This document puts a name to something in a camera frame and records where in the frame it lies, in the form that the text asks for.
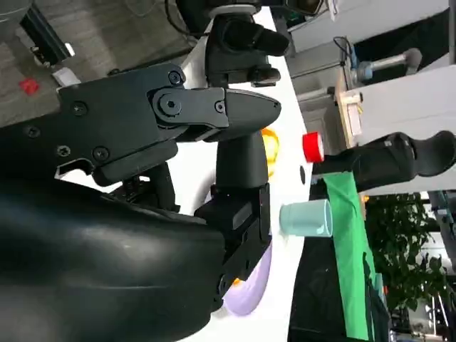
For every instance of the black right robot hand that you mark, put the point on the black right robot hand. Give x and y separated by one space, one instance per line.
89 256

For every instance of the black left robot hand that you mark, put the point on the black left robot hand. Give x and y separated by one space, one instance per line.
235 50

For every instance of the red tape roll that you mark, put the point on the red tape roll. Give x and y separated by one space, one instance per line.
313 146

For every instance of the wooden box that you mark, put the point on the wooden box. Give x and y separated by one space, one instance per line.
349 117

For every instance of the lilac plate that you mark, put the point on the lilac plate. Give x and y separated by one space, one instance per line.
246 299

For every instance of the small red floor object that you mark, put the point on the small red floor object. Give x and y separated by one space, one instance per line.
28 86

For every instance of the pale green mug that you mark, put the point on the pale green mug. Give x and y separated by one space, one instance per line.
306 219

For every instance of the black backdrop cloth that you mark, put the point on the black backdrop cloth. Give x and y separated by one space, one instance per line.
313 303

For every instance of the green cloth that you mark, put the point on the green cloth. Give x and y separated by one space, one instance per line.
351 249

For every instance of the green leafy plant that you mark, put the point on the green leafy plant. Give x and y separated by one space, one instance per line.
402 249

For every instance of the black metal rail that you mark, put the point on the black metal rail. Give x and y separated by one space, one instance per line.
42 35

